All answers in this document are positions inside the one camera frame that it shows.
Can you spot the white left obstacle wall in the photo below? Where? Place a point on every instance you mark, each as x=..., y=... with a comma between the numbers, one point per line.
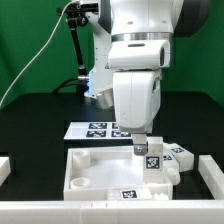
x=4, y=169

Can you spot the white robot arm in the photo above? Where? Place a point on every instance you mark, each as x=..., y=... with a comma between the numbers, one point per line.
x=130, y=20

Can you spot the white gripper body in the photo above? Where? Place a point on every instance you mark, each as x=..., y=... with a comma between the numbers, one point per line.
x=136, y=81

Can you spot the white square tabletop part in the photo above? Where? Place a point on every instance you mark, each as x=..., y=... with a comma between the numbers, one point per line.
x=92, y=172

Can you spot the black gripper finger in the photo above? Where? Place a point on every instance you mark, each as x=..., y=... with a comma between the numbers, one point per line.
x=140, y=144

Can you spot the black camera stand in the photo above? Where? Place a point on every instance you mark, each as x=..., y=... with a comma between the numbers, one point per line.
x=76, y=17

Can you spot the white right obstacle wall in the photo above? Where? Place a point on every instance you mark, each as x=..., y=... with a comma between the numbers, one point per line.
x=212, y=176

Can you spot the white base tag sheet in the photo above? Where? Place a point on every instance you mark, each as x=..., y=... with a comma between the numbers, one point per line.
x=94, y=130

